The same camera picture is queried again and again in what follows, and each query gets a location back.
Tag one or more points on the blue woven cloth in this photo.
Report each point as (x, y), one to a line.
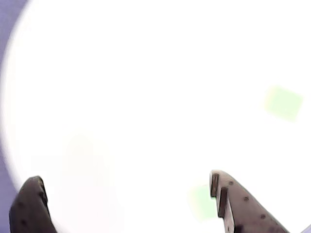
(6, 14)

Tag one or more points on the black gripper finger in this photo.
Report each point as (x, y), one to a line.
(245, 216)
(29, 213)

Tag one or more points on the green cube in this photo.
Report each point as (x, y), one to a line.
(201, 204)
(283, 103)

